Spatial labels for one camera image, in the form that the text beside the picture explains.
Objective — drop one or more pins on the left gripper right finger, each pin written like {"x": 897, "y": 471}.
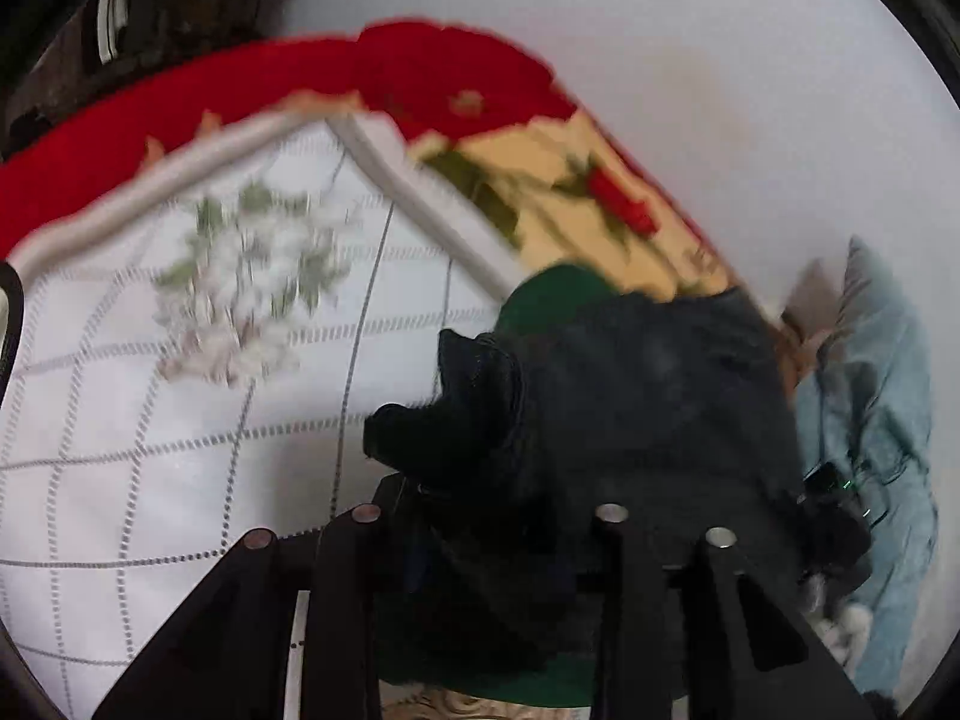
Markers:
{"x": 744, "y": 653}

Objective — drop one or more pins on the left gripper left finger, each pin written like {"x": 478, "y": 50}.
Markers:
{"x": 281, "y": 627}

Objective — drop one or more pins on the black leather jacket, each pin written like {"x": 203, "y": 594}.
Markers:
{"x": 673, "y": 410}

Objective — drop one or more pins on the white fleece garment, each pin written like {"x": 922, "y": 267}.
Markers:
{"x": 844, "y": 628}

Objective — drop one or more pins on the green folded garment white stripes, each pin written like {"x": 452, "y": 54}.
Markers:
{"x": 563, "y": 687}

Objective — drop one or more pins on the light blue jacket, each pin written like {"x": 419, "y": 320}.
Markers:
{"x": 867, "y": 408}

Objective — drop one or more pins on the white floral quilted sheet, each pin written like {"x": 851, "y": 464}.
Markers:
{"x": 202, "y": 362}

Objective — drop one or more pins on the red floral blanket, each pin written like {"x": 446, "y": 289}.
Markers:
{"x": 476, "y": 109}

